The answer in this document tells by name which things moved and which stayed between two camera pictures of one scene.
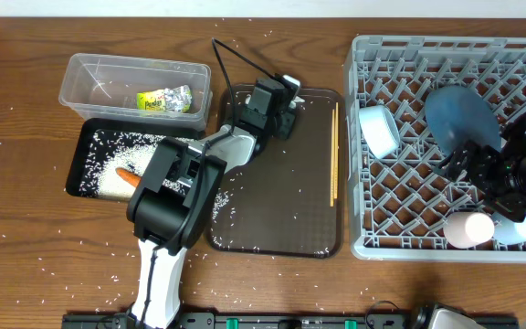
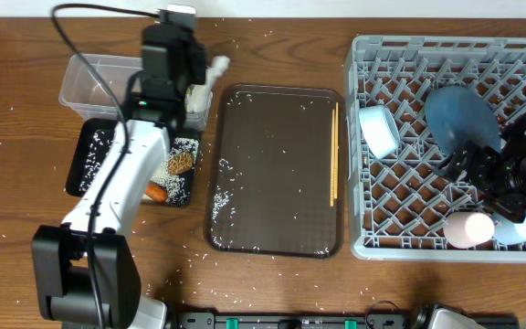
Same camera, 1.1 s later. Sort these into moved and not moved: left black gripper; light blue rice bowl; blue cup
Moved: left black gripper
Not moved: light blue rice bowl; blue cup
